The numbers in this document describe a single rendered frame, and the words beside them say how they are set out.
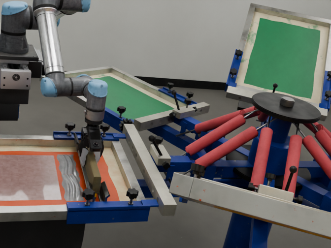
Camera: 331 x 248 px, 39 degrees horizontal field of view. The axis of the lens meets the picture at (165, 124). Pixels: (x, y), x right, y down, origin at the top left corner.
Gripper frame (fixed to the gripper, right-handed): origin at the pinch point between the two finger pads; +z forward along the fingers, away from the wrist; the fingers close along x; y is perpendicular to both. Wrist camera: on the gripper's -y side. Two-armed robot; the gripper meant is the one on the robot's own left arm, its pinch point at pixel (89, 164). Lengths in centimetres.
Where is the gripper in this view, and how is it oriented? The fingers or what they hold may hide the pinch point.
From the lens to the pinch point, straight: 195.5
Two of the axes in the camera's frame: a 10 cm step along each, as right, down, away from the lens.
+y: -2.9, -4.3, 8.6
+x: -9.4, -0.3, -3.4
